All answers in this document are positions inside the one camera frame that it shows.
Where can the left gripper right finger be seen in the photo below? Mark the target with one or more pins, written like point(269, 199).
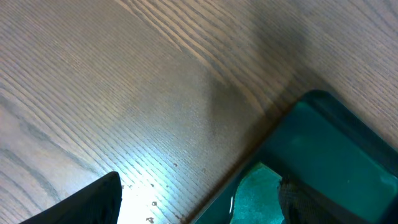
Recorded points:
point(302, 204)

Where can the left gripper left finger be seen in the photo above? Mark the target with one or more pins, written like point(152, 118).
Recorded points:
point(97, 203)

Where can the green scrub sponge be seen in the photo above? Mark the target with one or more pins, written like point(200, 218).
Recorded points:
point(256, 199)

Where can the black rectangular tray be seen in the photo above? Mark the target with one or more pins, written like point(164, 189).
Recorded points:
point(323, 144)

